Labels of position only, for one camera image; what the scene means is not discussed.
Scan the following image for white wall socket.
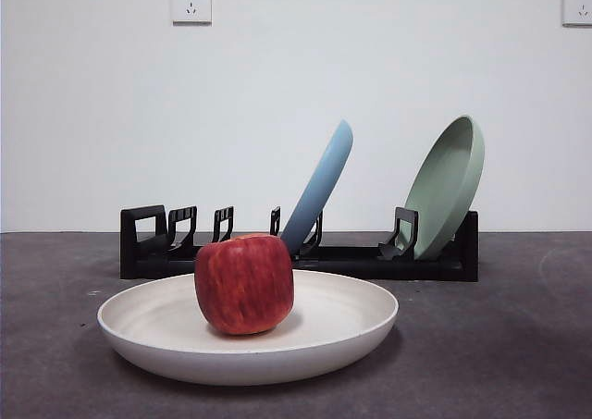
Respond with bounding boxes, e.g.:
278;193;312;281
171;0;214;26
561;0;592;28

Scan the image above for red yellow apple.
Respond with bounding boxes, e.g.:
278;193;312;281
193;232;296;337

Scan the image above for green plate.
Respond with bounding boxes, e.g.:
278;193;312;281
404;115;487;261

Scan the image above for cream yellow plate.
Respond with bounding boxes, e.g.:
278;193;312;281
96;269;401;387

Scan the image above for blue plate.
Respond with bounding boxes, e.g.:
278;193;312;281
280;118;355;257

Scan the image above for black plate rack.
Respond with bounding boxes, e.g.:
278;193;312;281
119;204;479;282

